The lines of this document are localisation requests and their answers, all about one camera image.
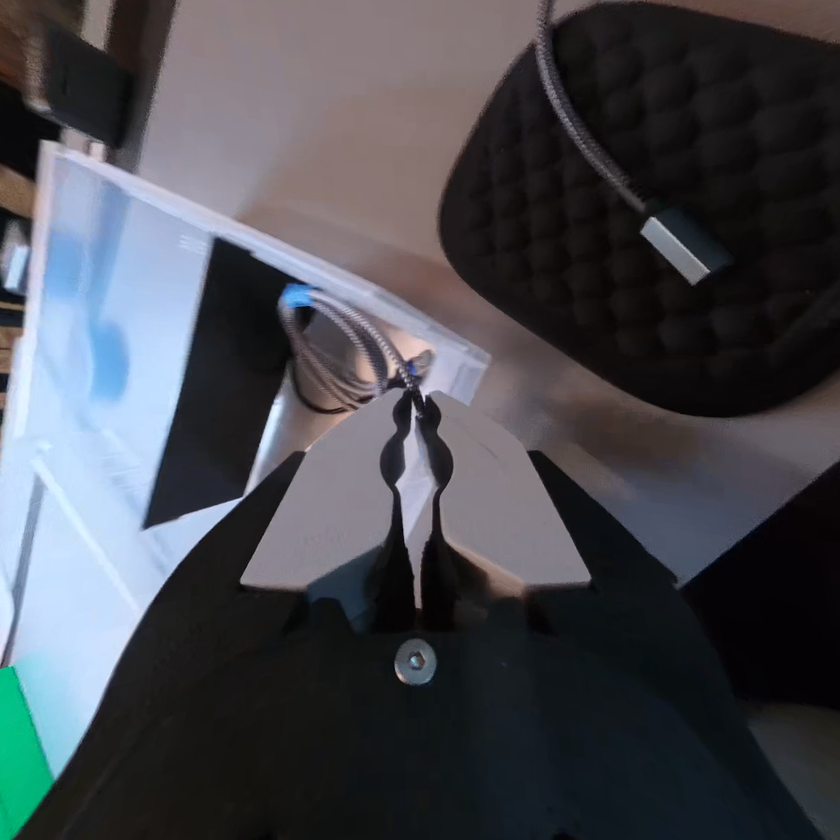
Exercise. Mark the green sheet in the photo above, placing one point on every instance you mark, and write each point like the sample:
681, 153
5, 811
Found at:
19, 754

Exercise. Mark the black box device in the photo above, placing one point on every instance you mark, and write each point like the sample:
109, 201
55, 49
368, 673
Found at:
85, 92

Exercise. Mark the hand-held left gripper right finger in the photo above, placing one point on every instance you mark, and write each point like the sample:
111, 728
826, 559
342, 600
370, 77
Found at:
505, 518

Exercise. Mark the black flat panel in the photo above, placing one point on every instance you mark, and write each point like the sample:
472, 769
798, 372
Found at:
216, 394

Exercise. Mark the black quilted pad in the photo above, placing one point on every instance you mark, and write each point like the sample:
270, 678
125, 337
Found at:
590, 295

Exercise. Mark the clear plastic storage box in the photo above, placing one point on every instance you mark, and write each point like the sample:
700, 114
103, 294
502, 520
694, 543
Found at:
85, 525

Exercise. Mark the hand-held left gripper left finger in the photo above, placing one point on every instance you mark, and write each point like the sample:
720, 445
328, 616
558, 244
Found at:
321, 525

